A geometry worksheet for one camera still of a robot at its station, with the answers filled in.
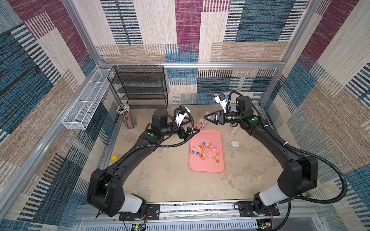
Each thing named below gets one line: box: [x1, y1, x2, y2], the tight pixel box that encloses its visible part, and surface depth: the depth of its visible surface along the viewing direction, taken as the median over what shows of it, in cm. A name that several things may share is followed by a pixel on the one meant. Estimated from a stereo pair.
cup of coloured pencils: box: [116, 103, 137, 129], surface depth 98 cm
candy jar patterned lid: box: [194, 111, 209, 130], surface depth 76 cm
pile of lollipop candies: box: [190, 141, 223, 166], surface depth 97 cm
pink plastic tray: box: [188, 129, 226, 174], surface depth 94 cm
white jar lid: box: [230, 140, 240, 148], surface depth 100 cm
